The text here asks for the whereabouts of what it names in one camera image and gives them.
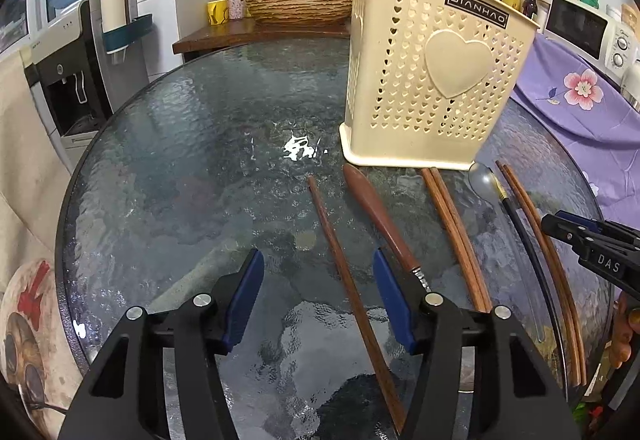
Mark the small floral bottle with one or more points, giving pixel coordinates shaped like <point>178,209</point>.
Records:
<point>236,5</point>

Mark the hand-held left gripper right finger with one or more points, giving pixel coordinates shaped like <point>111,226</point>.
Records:
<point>392,300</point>

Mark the white kettle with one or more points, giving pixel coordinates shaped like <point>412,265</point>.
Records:
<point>632,87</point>

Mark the woven-pattern wash basin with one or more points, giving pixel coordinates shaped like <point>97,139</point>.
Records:
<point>297,4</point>

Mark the purple floral cloth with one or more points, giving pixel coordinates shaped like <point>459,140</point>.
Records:
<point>580,119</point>

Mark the printed round cushion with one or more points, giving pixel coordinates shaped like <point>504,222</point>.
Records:
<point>35,345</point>

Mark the teal wall holder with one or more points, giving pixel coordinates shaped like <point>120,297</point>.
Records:
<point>127,37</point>

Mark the person's right hand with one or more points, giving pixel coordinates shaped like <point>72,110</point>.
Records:
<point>629,330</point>

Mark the yellow cup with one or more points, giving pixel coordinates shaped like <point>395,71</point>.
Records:
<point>217,12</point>

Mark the beige container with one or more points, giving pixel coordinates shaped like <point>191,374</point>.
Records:
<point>631,15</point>

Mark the cream heart-perforated utensil basket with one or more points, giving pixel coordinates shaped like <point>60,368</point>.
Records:
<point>440,69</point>

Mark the white microwave oven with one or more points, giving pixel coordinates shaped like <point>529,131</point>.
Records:
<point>580,27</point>

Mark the beige cloth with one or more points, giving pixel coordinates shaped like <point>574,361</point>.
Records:
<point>25,159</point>

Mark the small white jar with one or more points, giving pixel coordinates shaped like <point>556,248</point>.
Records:
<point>614,12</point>

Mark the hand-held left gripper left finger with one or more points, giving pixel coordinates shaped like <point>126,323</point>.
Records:
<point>247,292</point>

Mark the white water dispenser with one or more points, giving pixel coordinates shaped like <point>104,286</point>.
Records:
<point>65,69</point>

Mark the wooden counter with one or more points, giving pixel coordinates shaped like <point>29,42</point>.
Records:
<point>240,35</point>

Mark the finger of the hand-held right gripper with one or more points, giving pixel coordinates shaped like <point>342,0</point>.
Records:
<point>565,230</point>
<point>617,232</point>

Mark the black chopstick with gold band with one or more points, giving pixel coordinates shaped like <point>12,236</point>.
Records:
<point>520,232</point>

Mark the dark glass jar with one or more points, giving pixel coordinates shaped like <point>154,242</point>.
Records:
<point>532,4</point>

